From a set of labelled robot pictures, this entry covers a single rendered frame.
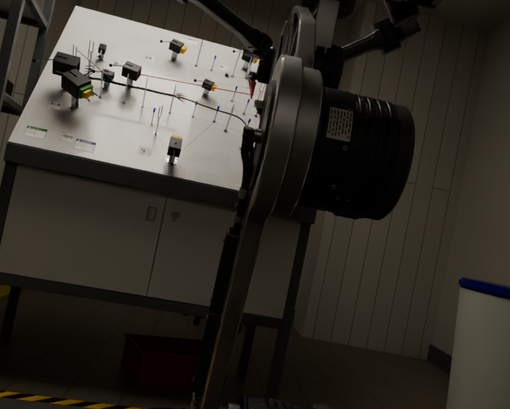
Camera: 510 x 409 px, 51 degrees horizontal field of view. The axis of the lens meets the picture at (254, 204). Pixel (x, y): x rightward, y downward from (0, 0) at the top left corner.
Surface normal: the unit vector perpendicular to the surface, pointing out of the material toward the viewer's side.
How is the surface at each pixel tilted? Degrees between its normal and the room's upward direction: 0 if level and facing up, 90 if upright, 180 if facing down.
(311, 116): 79
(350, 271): 90
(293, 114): 82
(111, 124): 48
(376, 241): 90
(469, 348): 94
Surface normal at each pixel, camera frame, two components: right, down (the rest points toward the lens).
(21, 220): 0.21, 0.00
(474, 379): -0.86, -0.13
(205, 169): 0.29, -0.65
